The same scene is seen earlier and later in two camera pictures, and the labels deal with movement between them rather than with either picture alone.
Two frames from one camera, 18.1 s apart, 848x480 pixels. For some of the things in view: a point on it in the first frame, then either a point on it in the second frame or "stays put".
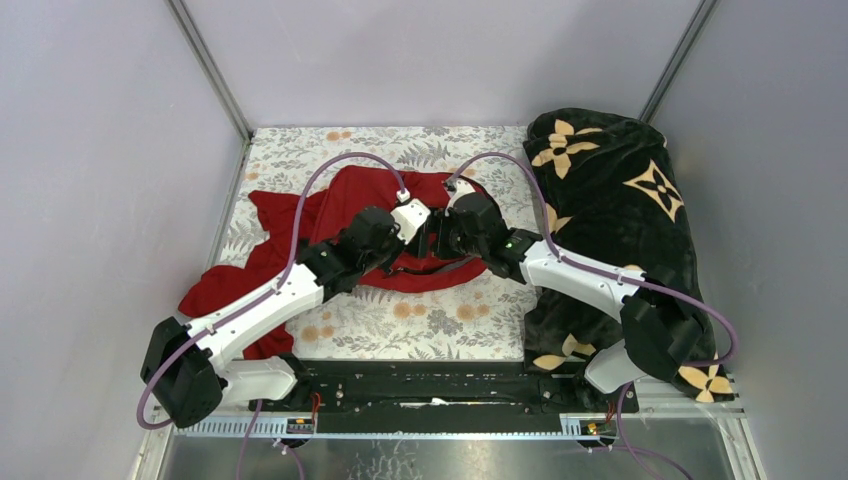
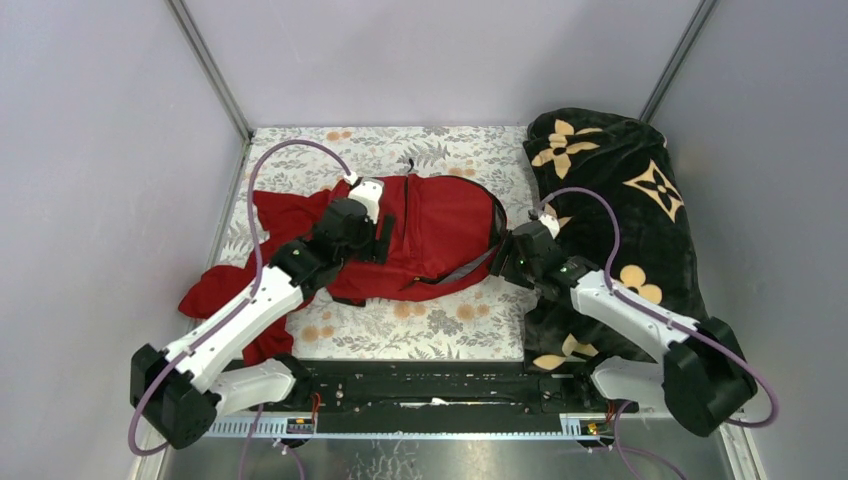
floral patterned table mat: [480, 318] stays put
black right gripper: [443, 219] → [506, 247]
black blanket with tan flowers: [610, 194] stays put
